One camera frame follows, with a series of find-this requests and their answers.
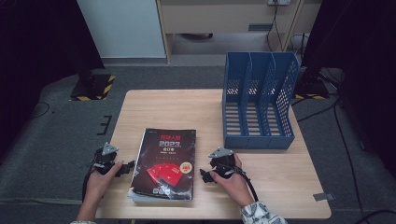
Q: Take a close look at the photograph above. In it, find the black and red magazine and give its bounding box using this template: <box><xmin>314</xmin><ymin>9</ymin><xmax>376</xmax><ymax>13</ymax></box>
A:
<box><xmin>128</xmin><ymin>128</ymin><xmax>197</xmax><ymax>202</ymax></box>

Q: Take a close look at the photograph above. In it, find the left hand-held gripper cable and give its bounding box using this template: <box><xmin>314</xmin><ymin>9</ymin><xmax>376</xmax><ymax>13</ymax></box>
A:
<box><xmin>81</xmin><ymin>155</ymin><xmax>96</xmax><ymax>202</ymax></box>

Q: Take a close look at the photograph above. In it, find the white cabinet panel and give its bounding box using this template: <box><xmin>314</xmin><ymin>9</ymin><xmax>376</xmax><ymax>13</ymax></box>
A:
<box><xmin>77</xmin><ymin>0</ymin><xmax>167</xmax><ymax>60</ymax></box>

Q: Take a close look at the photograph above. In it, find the thin black floor cable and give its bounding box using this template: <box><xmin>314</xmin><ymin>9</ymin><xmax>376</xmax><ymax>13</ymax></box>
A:
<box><xmin>30</xmin><ymin>101</ymin><xmax>51</xmax><ymax>119</ymax></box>

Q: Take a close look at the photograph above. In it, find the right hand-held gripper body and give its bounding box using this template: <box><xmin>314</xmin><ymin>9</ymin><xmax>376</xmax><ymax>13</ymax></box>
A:
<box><xmin>207</xmin><ymin>147</ymin><xmax>238</xmax><ymax>180</ymax></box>

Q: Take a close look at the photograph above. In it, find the right hand-held gripper cable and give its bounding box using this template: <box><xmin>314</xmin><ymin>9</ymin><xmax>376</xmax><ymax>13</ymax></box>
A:
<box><xmin>223</xmin><ymin>163</ymin><xmax>260</xmax><ymax>203</ymax></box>

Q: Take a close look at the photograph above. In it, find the striped black stand base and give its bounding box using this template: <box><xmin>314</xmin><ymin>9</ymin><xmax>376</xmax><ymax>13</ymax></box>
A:
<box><xmin>68</xmin><ymin>69</ymin><xmax>117</xmax><ymax>102</ymax></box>
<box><xmin>293</xmin><ymin>66</ymin><xmax>331</xmax><ymax>101</ymax></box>

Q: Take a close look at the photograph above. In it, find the person's right hand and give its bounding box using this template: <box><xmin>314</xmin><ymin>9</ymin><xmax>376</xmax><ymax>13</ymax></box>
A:
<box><xmin>208</xmin><ymin>153</ymin><xmax>255</xmax><ymax>209</ymax></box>

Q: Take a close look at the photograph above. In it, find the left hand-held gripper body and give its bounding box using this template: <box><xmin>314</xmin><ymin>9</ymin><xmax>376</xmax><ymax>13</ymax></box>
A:
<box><xmin>91</xmin><ymin>142</ymin><xmax>120</xmax><ymax>175</ymax></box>

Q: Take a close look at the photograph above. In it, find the grey desk handle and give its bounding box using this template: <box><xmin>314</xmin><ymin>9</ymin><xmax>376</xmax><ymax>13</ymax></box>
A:
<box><xmin>247</xmin><ymin>22</ymin><xmax>274</xmax><ymax>33</ymax></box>

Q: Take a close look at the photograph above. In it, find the person's left hand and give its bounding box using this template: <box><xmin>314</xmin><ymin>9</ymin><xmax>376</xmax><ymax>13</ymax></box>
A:
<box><xmin>85</xmin><ymin>161</ymin><xmax>125</xmax><ymax>201</ymax></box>

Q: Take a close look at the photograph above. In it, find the long black floor cable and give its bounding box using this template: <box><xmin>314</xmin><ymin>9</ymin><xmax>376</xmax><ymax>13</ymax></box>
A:
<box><xmin>332</xmin><ymin>99</ymin><xmax>367</xmax><ymax>218</ymax></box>

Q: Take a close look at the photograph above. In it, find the hand-held gripper cable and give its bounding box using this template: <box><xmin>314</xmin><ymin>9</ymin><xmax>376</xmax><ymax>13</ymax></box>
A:
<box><xmin>81</xmin><ymin>155</ymin><xmax>96</xmax><ymax>202</ymax></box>
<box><xmin>223</xmin><ymin>163</ymin><xmax>260</xmax><ymax>203</ymax></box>

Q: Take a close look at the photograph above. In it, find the thick black floor cable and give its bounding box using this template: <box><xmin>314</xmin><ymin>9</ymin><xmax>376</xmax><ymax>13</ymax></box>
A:
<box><xmin>354</xmin><ymin>209</ymin><xmax>396</xmax><ymax>224</ymax></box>

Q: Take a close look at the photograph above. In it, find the black socket cable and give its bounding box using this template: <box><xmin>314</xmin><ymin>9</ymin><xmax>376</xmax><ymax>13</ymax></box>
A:
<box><xmin>265</xmin><ymin>3</ymin><xmax>285</xmax><ymax>53</ymax></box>

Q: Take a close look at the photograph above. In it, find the grey tape piece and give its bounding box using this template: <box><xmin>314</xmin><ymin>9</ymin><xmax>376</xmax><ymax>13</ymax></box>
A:
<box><xmin>312</xmin><ymin>192</ymin><xmax>336</xmax><ymax>203</ymax></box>

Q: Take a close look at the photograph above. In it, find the black curtain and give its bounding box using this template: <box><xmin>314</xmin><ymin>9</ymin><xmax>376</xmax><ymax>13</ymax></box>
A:
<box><xmin>301</xmin><ymin>0</ymin><xmax>396</xmax><ymax>171</ymax></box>
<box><xmin>0</xmin><ymin>0</ymin><xmax>106</xmax><ymax>162</ymax></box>

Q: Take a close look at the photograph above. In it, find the blue plastic file rack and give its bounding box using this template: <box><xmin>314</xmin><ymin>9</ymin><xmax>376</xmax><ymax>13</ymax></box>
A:
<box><xmin>221</xmin><ymin>50</ymin><xmax>301</xmax><ymax>150</ymax></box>

